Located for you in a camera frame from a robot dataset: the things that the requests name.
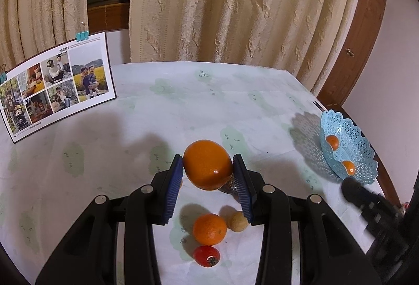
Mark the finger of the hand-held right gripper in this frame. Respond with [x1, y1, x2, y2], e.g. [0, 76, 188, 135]
[341, 176, 403, 236]

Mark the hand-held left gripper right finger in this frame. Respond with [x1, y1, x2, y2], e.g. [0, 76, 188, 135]
[232, 153, 382, 285]

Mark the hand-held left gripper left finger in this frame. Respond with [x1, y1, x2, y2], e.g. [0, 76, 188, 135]
[35, 154, 184, 285]

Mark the dark brown round fruit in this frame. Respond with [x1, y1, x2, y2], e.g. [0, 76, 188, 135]
[219, 174, 241, 194]

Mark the tan round fruit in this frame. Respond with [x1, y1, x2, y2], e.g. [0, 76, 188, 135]
[228, 211, 247, 233]

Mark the large orange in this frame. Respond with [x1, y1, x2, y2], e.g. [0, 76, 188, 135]
[183, 140, 234, 191]

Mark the light blue plastic basket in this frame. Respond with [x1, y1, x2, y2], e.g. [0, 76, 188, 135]
[320, 110, 378, 186]

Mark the medium orange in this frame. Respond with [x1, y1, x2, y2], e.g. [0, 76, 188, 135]
[192, 213, 227, 246]

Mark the red tomato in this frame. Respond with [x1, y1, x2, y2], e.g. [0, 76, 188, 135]
[193, 246, 221, 268]

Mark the pale green printed tablecloth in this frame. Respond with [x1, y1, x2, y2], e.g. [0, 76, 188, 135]
[0, 61, 403, 285]

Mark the brown wooden door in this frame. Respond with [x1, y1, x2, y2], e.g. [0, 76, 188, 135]
[316, 0, 387, 109]

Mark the photo collage board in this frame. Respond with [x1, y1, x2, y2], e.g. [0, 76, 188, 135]
[0, 31, 117, 144]

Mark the cream textured curtain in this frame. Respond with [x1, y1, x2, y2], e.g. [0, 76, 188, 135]
[129, 0, 365, 96]

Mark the wooden window sill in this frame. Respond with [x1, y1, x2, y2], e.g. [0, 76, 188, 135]
[88, 2, 130, 32]

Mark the cream pleated curtain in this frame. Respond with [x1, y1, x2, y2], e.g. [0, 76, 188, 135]
[0, 0, 90, 76]

